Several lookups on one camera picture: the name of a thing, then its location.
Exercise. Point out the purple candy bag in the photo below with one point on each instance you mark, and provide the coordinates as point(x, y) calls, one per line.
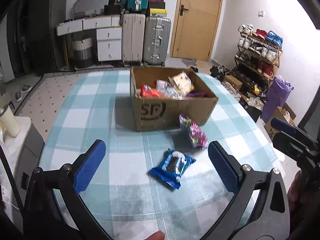
point(192, 132)

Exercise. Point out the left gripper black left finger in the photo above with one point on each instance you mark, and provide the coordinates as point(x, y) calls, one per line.
point(53, 206)

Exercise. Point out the cream bottle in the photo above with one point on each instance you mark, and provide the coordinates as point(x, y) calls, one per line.
point(9, 121)

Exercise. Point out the yellow black box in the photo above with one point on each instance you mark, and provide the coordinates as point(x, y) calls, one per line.
point(157, 12)

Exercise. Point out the wooden door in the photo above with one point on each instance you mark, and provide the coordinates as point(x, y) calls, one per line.
point(195, 28)

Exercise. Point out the red snack bag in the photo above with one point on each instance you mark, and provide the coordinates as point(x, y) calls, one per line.
point(148, 92)

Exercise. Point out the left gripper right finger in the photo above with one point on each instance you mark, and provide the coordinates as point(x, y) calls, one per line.
point(259, 208)

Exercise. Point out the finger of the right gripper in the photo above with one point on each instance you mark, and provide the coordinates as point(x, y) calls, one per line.
point(283, 127)

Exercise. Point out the right hand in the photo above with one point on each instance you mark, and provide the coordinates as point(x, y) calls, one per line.
point(304, 211)

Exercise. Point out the black refrigerator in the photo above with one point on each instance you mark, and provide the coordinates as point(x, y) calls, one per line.
point(45, 47)

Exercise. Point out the silver suitcase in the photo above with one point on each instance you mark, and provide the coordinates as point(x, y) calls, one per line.
point(156, 40)

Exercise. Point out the white drawer desk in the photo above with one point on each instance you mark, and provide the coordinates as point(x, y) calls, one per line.
point(108, 34)

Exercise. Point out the purple white snack bag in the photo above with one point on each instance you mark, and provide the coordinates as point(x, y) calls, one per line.
point(166, 89)

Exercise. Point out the plaid tablecloth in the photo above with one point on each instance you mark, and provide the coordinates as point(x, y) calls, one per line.
point(122, 196)

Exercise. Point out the beige suitcase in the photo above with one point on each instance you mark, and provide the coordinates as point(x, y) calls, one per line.
point(133, 27)

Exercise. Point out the left hand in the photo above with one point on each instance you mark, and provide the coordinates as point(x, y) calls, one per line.
point(159, 235)

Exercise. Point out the small cardboard box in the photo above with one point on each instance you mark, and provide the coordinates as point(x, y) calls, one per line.
point(281, 116)

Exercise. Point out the woven laundry basket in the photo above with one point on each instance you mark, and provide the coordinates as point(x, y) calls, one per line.
point(83, 52)

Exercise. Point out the SF Express cardboard box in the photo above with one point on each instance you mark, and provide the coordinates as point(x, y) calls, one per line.
point(154, 113)

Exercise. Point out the beige cookie snack pack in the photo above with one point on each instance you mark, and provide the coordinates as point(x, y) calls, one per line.
point(182, 83)

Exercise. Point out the blue Oreo packet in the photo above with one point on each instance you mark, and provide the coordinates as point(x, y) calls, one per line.
point(171, 169)

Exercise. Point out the shoe rack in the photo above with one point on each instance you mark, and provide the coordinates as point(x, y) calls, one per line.
point(258, 57)

